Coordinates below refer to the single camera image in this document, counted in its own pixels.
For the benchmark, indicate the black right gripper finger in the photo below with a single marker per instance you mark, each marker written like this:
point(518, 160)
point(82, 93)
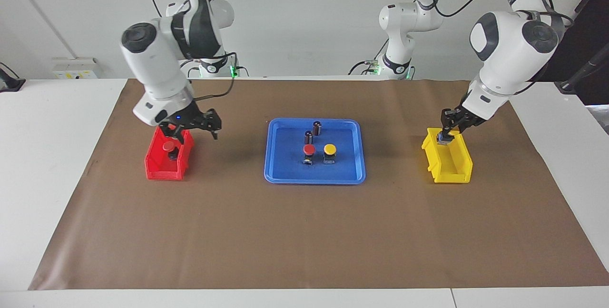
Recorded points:
point(215, 124)
point(173, 135)

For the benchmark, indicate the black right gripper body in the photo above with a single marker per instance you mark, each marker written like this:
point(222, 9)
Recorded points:
point(185, 118)

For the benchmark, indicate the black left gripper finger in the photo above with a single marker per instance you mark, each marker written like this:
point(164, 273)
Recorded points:
point(458, 134)
point(445, 129)

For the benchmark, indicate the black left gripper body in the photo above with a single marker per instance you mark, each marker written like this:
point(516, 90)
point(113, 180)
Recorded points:
point(464, 118)

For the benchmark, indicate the yellow push button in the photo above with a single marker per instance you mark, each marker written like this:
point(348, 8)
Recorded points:
point(329, 149)
point(445, 139)

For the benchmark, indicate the red push button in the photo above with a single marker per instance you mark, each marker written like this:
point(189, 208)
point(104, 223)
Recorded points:
point(309, 149)
point(168, 145)

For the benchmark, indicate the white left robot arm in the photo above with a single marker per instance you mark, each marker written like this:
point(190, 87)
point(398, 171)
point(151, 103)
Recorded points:
point(504, 60)

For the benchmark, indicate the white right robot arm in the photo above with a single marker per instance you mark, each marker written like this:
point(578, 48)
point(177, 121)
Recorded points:
point(152, 65)

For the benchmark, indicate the red plastic storage bin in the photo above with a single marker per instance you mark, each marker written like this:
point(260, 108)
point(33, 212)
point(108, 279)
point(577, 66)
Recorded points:
point(162, 172)

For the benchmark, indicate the yellow plastic storage bin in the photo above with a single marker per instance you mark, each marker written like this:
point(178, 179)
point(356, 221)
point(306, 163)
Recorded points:
point(452, 174)

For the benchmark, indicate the blue plastic tray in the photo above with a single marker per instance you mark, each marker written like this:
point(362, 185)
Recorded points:
point(285, 165)

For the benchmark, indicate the black cylindrical capacitor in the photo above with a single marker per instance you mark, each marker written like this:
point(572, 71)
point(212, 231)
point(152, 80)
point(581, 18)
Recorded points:
point(309, 137)
point(317, 128)

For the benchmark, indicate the black stand pole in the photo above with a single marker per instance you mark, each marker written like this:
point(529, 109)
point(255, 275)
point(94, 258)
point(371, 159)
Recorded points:
point(571, 84)

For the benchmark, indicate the brown paper table mat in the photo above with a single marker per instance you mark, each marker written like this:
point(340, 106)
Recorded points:
point(304, 232)

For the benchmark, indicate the dark panel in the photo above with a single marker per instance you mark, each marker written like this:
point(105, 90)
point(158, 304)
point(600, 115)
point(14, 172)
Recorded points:
point(594, 36)

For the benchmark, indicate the white wall power outlet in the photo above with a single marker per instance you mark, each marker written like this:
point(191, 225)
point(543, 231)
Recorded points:
point(71, 67)

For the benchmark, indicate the black clamp mount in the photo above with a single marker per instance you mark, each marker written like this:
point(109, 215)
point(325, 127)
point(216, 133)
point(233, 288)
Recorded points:
point(9, 84)

